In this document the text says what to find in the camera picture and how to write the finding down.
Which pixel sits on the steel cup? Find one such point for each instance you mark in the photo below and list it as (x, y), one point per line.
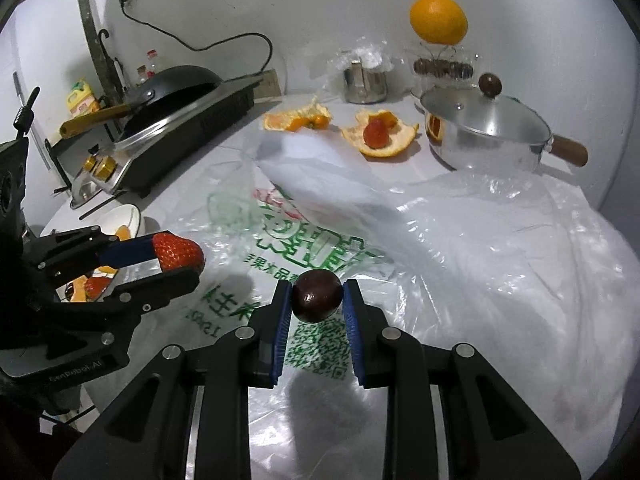
(365, 85)

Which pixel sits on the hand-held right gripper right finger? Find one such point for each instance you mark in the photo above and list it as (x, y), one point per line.
(355, 335)

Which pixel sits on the white plastic bag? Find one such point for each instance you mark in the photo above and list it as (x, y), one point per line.
(320, 175)

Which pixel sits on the clear box of brown balls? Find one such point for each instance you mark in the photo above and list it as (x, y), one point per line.
(442, 66)

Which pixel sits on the black umbrella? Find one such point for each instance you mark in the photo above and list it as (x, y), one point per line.
(107, 60)

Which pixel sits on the crumpled clear plastic wrap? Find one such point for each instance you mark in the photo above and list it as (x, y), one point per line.
(367, 55)

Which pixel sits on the yellow oil bottle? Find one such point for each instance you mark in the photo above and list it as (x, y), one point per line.
(80, 97)

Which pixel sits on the grey vertical pipe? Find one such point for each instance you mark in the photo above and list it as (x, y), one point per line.
(92, 35)

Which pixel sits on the steel lid with wooden knob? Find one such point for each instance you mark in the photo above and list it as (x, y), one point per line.
(480, 115)

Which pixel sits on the white plate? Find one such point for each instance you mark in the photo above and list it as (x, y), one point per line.
(112, 220)

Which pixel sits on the dark glass bottle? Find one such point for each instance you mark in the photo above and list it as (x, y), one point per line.
(141, 75)

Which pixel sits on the red strawberry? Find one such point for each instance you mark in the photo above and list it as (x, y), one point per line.
(376, 132)
(177, 252)
(95, 287)

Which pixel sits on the black wok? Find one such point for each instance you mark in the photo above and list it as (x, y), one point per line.
(175, 82)

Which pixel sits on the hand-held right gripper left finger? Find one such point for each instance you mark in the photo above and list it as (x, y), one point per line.
(280, 335)

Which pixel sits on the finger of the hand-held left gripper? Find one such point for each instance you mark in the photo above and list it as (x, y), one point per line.
(125, 252)
(160, 287)

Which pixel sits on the small steel lid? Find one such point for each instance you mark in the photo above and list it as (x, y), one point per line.
(85, 190)

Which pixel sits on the red cap bottle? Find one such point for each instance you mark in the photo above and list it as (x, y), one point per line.
(151, 62)

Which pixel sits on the whole orange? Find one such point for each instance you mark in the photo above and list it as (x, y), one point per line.
(438, 19)

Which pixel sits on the clear printed plastic bag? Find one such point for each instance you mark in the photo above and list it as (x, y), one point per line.
(475, 285)

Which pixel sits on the steel induction cooker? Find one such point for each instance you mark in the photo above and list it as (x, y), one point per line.
(200, 110)

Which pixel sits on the orange peel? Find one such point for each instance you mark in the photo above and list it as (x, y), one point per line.
(295, 119)
(400, 142)

